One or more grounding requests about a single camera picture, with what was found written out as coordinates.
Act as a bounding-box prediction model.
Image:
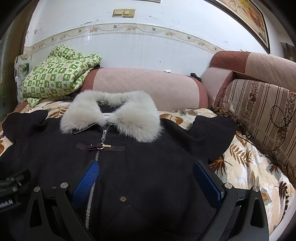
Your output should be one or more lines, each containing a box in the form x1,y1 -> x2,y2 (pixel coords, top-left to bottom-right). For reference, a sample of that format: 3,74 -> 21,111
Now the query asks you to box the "pink and red headboard cushion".
210,51 -> 295,92

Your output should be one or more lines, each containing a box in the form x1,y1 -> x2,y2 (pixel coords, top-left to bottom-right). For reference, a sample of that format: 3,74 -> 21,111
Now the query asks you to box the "small pink quilted cushion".
201,67 -> 234,108

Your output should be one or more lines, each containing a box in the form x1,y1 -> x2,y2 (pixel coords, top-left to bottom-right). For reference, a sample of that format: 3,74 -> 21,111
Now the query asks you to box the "gold wall switch plate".
112,9 -> 135,18

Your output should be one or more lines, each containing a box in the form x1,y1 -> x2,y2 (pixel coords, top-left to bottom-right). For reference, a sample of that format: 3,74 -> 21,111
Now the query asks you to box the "striped floral pillow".
213,79 -> 295,185

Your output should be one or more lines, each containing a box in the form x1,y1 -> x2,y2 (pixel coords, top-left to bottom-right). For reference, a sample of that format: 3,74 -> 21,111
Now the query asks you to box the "leaf print bed blanket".
0,98 -> 296,237

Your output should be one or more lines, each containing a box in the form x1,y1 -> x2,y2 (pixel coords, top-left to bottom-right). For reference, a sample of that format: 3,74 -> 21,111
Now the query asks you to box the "framed wall picture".
212,0 -> 270,54

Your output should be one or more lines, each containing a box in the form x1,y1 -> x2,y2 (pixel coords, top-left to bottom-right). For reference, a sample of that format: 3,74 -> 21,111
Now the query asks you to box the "black coat with fur collar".
1,90 -> 237,240

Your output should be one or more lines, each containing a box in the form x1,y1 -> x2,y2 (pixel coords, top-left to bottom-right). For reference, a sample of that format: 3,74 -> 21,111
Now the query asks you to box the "black cable on pillow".
235,104 -> 295,152

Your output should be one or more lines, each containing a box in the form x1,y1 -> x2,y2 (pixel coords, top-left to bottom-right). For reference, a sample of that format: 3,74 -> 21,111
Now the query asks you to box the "green patterned folded quilt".
21,45 -> 102,107

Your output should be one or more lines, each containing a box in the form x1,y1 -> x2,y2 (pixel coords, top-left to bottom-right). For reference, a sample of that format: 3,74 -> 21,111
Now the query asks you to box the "pink quilted bolster cushion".
79,68 -> 208,111

